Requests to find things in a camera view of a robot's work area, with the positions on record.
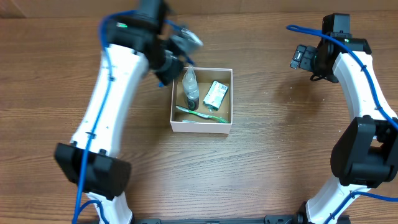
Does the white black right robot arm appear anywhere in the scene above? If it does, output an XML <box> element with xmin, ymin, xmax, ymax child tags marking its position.
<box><xmin>288</xmin><ymin>13</ymin><xmax>397</xmax><ymax>223</ymax></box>

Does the green white soap packet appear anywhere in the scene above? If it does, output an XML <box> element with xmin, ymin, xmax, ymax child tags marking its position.
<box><xmin>203</xmin><ymin>80</ymin><xmax>229</xmax><ymax>112</ymax></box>

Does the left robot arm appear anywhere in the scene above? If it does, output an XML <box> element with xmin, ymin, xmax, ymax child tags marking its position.
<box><xmin>55</xmin><ymin>1</ymin><xmax>185</xmax><ymax>223</ymax></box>

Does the clear soap pump bottle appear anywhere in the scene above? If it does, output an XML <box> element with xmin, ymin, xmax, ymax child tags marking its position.
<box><xmin>182</xmin><ymin>65</ymin><xmax>200</xmax><ymax>111</ymax></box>

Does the white cardboard box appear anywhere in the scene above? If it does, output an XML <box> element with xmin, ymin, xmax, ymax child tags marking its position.
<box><xmin>170</xmin><ymin>67</ymin><xmax>233</xmax><ymax>134</ymax></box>

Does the blue disposable razor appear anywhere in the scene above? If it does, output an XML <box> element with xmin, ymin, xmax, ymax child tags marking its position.
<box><xmin>155</xmin><ymin>56</ymin><xmax>195</xmax><ymax>87</ymax></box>

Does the teal white toothpaste tube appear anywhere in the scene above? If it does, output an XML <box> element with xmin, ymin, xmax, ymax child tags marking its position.
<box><xmin>182</xmin><ymin>119</ymin><xmax>198</xmax><ymax>123</ymax></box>

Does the green white toothbrush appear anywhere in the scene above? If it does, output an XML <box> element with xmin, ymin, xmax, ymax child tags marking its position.
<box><xmin>176</xmin><ymin>105</ymin><xmax>228</xmax><ymax>123</ymax></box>

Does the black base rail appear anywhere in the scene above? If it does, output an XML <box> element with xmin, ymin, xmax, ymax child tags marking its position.
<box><xmin>134</xmin><ymin>215</ymin><xmax>297</xmax><ymax>224</ymax></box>

